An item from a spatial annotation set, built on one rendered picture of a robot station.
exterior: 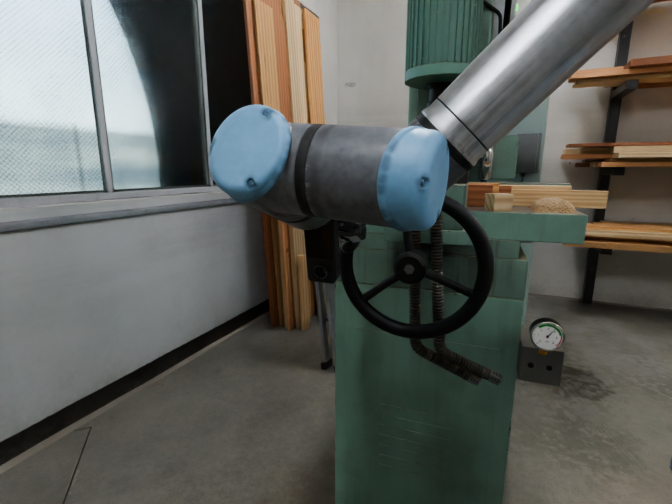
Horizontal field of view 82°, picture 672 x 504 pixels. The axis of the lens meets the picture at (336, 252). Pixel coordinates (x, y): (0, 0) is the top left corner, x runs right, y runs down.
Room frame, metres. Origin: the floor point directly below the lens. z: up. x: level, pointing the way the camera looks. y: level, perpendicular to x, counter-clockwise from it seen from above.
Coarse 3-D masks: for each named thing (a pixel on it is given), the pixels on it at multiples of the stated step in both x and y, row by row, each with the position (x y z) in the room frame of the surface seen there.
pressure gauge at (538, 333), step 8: (536, 320) 0.75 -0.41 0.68; (544, 320) 0.73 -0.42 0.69; (552, 320) 0.73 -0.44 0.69; (536, 328) 0.73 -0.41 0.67; (544, 328) 0.73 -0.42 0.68; (552, 328) 0.72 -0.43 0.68; (560, 328) 0.71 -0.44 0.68; (536, 336) 0.73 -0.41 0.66; (544, 336) 0.72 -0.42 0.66; (552, 336) 0.72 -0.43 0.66; (560, 336) 0.72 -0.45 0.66; (536, 344) 0.73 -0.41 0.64; (544, 344) 0.72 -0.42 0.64; (552, 344) 0.72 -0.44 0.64; (560, 344) 0.71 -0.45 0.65; (544, 352) 0.74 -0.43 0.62
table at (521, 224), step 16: (480, 208) 0.89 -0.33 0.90; (512, 208) 0.89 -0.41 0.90; (528, 208) 0.89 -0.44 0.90; (368, 224) 0.92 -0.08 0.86; (496, 224) 0.82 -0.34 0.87; (512, 224) 0.81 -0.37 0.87; (528, 224) 0.80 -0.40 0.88; (544, 224) 0.79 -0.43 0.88; (560, 224) 0.78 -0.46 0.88; (576, 224) 0.77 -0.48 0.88; (400, 240) 0.79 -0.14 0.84; (448, 240) 0.76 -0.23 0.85; (464, 240) 0.75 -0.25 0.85; (512, 240) 0.81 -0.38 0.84; (528, 240) 0.80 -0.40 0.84; (544, 240) 0.79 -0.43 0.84; (560, 240) 0.78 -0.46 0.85; (576, 240) 0.77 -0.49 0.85
